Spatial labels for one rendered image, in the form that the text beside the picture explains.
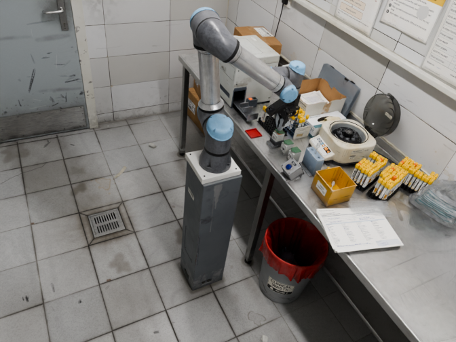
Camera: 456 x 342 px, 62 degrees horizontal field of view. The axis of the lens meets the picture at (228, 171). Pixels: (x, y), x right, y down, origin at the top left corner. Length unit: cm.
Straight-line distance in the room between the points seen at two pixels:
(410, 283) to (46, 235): 210
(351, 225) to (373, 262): 18
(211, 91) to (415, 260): 108
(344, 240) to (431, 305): 37
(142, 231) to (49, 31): 155
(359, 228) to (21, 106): 262
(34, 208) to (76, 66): 111
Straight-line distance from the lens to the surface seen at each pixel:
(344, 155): 193
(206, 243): 202
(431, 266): 173
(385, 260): 164
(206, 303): 233
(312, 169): 183
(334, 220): 166
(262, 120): 210
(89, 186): 296
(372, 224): 172
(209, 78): 161
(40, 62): 317
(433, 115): 201
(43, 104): 333
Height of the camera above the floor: 204
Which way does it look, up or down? 41 degrees down
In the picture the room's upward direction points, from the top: 9 degrees clockwise
